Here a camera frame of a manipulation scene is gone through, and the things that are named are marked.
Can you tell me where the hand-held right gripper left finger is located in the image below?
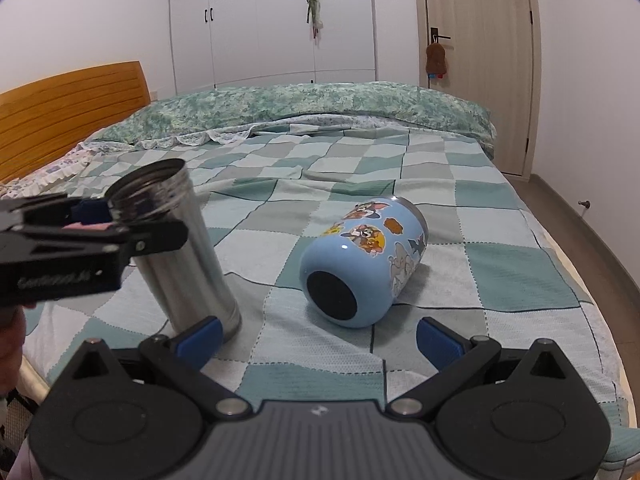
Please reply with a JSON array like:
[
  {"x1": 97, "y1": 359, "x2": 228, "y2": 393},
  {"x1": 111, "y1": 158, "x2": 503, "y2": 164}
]
[{"x1": 65, "y1": 316, "x2": 253, "y2": 418}]

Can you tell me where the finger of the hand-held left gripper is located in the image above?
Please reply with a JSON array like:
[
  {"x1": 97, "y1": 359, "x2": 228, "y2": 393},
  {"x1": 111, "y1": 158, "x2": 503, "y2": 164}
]
[
  {"x1": 0, "y1": 194, "x2": 115, "y2": 233},
  {"x1": 0, "y1": 220, "x2": 190, "y2": 267}
]

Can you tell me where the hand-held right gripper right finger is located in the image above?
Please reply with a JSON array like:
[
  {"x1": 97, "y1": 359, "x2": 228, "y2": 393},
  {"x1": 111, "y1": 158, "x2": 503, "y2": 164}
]
[{"x1": 387, "y1": 316, "x2": 571, "y2": 418}]

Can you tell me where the stainless steel cup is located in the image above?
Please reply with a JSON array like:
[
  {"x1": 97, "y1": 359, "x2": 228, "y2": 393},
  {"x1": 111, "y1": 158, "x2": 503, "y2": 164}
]
[{"x1": 106, "y1": 158, "x2": 243, "y2": 343}]

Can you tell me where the blue cartoon sticker cup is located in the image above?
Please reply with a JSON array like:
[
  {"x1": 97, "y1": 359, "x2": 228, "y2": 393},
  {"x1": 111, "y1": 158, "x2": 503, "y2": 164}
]
[{"x1": 299, "y1": 196, "x2": 430, "y2": 329}]

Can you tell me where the person's left hand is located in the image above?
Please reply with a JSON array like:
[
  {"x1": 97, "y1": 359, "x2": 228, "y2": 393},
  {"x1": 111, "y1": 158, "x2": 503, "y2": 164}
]
[{"x1": 0, "y1": 301, "x2": 37, "y2": 397}]

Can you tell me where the floral lace-trimmed pillow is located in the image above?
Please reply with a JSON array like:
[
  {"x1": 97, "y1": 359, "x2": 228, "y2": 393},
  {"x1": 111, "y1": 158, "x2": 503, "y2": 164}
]
[
  {"x1": 134, "y1": 122, "x2": 257, "y2": 151},
  {"x1": 0, "y1": 137, "x2": 108, "y2": 200}
]

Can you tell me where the wooden headboard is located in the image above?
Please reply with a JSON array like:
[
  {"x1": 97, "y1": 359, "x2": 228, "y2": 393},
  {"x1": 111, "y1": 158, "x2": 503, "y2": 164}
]
[{"x1": 0, "y1": 61, "x2": 152, "y2": 183}]

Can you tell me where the green checked bed blanket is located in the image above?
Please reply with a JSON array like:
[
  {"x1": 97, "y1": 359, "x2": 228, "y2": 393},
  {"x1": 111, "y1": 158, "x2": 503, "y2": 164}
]
[{"x1": 22, "y1": 125, "x2": 627, "y2": 472}]

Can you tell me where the green floral quilt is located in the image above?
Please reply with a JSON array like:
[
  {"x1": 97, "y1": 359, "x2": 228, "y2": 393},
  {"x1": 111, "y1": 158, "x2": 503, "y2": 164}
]
[{"x1": 82, "y1": 81, "x2": 498, "y2": 158}]

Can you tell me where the white wardrobe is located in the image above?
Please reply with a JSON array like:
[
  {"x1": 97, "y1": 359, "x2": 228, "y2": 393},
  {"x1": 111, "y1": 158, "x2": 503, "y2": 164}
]
[{"x1": 167, "y1": 0, "x2": 378, "y2": 92}]

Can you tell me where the green hanging ornament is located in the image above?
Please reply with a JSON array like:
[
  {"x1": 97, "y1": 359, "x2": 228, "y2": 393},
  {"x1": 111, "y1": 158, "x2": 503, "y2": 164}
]
[{"x1": 302, "y1": 0, "x2": 324, "y2": 41}]

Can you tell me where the brown plush toy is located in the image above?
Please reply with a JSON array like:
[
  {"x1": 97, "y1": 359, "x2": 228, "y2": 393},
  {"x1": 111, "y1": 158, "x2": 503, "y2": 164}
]
[{"x1": 424, "y1": 40, "x2": 449, "y2": 76}]

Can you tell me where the beige wooden door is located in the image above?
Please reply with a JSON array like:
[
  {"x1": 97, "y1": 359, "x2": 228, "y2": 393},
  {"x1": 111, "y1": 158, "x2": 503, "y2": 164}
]
[{"x1": 412, "y1": 0, "x2": 543, "y2": 178}]

